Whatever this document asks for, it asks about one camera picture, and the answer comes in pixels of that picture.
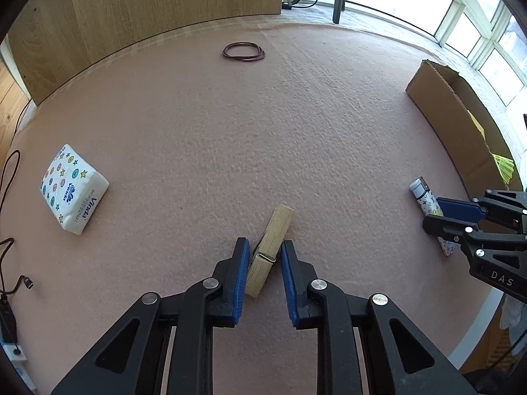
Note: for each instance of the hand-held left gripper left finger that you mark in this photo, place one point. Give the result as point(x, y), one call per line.
point(243, 279)

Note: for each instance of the wooden plank panel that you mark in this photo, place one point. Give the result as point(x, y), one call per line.
point(10, 98)

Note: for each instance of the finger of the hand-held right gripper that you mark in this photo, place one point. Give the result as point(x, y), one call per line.
point(446, 227)
point(459, 210)

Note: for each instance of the white window frame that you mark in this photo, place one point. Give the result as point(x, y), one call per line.
point(453, 20)

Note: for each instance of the yellow card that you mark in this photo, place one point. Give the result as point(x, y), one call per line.
point(477, 125)

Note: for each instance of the patterned white lighter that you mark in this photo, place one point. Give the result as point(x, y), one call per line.
point(424, 197)

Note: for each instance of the black inline remote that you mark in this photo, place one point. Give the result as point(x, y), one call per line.
point(287, 5)

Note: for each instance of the printed tissue pack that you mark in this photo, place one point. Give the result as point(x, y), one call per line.
point(74, 189)

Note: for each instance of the white power strip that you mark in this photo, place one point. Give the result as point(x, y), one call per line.
point(16, 360)

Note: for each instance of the yellow plastic shuttlecock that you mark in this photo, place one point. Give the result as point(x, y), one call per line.
point(503, 166)

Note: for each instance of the cardboard box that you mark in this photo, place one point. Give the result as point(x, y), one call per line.
point(444, 103)

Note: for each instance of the large wooden board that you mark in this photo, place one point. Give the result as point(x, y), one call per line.
point(144, 20)

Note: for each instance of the person's right hand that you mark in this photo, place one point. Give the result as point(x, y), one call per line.
point(511, 312)

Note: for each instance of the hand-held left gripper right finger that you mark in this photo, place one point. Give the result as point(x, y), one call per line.
point(288, 284)

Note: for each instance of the wooden clothespin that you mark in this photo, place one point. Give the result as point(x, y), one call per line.
point(274, 230)

